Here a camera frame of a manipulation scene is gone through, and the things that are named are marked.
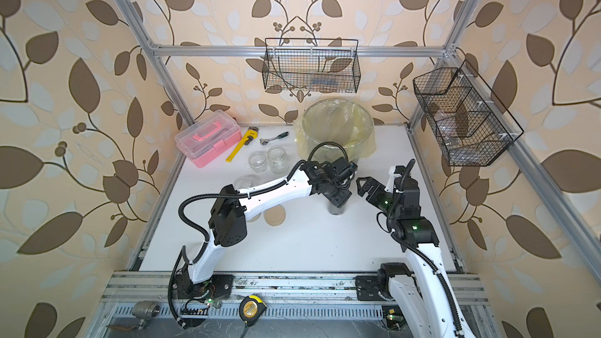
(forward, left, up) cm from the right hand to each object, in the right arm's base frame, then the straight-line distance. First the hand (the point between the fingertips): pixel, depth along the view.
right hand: (366, 186), depth 77 cm
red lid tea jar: (0, +9, -19) cm, 21 cm away
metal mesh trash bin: (+31, +7, -3) cm, 32 cm away
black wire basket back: (+49, +16, +16) cm, 54 cm away
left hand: (+2, +8, -6) cm, 11 cm away
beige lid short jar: (+24, +42, -16) cm, 51 cm away
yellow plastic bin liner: (+15, -3, +1) cm, 15 cm away
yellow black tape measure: (-31, +38, -15) cm, 51 cm away
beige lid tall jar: (+20, +32, -11) cm, 39 cm away
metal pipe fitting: (-31, +69, -13) cm, 76 cm away
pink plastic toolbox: (+31, +62, -7) cm, 70 cm away
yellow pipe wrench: (+41, +47, -16) cm, 65 cm away
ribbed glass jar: (+14, +47, -17) cm, 52 cm away
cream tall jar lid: (-17, +32, +16) cm, 40 cm away
